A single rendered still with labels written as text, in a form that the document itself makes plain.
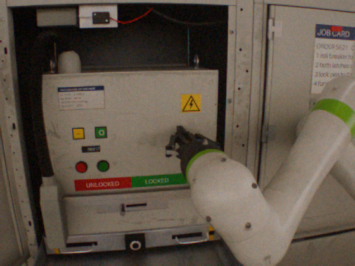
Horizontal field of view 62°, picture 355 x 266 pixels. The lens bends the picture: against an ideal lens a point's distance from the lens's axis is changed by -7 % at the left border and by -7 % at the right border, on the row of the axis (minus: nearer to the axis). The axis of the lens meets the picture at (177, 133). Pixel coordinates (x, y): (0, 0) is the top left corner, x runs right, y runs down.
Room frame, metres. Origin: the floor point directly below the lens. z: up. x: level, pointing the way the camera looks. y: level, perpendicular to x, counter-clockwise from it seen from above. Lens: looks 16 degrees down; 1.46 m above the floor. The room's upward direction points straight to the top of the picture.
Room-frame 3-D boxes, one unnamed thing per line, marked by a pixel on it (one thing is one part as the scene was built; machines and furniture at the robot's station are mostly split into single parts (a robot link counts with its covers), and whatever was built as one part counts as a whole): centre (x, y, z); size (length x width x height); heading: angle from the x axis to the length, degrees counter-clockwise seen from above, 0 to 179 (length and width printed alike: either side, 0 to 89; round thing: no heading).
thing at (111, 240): (0.83, 0.13, 0.89); 0.54 x 0.05 x 0.06; 100
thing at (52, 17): (1.22, 0.20, 1.18); 0.78 x 0.69 x 0.79; 10
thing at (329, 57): (0.92, -0.47, 1.43); 0.15 x 0.01 x 0.21; 100
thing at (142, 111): (0.82, 0.13, 1.15); 0.48 x 0.01 x 0.48; 100
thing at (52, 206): (0.71, 0.32, 1.04); 0.08 x 0.05 x 0.17; 10
